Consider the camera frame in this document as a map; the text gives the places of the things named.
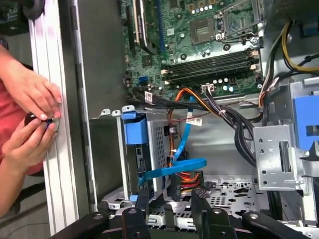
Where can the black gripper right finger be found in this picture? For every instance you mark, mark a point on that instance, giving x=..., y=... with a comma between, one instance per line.
x=219, y=224

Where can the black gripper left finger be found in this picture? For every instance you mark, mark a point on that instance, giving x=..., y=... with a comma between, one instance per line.
x=134, y=224

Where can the hard disk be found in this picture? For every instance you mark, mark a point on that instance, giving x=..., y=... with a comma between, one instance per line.
x=134, y=129

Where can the silver disk bay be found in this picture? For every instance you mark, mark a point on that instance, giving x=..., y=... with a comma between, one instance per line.
x=117, y=149

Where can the person's right hand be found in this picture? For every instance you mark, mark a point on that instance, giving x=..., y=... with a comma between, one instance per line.
x=27, y=147

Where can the person's left hand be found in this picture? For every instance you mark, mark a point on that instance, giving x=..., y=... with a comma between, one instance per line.
x=37, y=94

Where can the silver drive cage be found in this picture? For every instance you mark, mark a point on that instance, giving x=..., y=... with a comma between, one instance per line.
x=274, y=134

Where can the blue drive latch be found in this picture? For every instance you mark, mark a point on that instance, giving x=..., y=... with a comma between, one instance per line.
x=301, y=117

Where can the blue SATA port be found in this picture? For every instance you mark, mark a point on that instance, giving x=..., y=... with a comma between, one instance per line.
x=144, y=81

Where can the RAM slot white clips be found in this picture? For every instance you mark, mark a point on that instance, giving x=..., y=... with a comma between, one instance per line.
x=211, y=74
x=211, y=62

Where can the black PC case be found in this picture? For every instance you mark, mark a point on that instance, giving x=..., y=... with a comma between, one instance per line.
x=99, y=74

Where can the RAM slot black clips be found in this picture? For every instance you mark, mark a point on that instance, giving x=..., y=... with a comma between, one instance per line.
x=211, y=57
x=211, y=68

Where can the small black square chip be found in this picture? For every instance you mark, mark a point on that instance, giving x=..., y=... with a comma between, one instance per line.
x=147, y=61

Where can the person's red shirt trunk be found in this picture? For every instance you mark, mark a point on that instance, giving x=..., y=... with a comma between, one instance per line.
x=10, y=112

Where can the green motherboard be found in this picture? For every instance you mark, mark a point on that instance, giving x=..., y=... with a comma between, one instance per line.
x=179, y=49

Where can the black expansion slot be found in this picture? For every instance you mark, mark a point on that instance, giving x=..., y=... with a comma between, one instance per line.
x=130, y=30

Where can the black graphics card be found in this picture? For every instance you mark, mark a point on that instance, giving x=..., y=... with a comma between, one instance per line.
x=145, y=27

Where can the blue expansion slot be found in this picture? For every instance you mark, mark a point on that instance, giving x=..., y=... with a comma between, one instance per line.
x=160, y=25

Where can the white expansion slot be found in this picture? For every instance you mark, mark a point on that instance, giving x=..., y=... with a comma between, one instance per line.
x=135, y=20

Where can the metal socket cover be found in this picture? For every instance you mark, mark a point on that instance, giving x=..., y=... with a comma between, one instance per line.
x=258, y=12

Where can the grey power supply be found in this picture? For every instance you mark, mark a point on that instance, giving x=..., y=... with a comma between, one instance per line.
x=281, y=10

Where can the black round wheel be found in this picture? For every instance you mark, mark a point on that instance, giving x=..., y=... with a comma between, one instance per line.
x=33, y=8

